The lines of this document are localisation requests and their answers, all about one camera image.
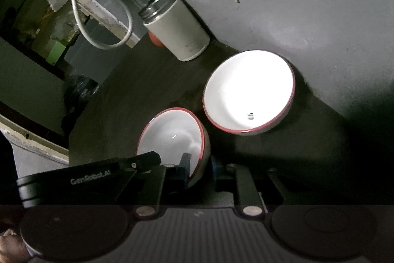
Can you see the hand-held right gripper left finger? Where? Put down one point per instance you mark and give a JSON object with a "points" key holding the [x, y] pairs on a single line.
{"points": [[185, 172]]}

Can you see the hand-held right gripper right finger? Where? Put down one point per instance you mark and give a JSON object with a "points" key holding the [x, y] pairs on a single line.
{"points": [[218, 175]]}

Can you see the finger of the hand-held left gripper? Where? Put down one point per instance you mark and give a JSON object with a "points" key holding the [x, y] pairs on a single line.
{"points": [[144, 159]]}

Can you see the white red-rimmed bowl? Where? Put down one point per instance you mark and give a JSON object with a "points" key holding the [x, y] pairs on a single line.
{"points": [[169, 139]]}

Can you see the white bowl with barcode sticker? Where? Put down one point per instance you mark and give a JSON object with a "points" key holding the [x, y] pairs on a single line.
{"points": [[246, 87]]}

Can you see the person's left forearm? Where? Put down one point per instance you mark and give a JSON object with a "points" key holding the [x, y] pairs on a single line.
{"points": [[10, 246]]}

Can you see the black plastic bag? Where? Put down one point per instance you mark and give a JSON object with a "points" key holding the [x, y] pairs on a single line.
{"points": [[78, 90]]}

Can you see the dark grey cabinet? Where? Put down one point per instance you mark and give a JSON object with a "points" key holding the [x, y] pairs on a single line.
{"points": [[92, 62]]}

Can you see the red tomato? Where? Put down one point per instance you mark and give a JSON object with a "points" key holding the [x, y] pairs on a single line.
{"points": [[153, 38]]}

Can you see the white steel-topped canister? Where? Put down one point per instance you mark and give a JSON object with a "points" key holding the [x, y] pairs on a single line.
{"points": [[178, 32]]}

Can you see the green box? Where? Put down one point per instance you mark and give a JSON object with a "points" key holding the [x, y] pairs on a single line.
{"points": [[55, 53]]}

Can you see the white door frame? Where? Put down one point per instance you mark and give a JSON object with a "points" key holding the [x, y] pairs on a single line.
{"points": [[107, 19]]}

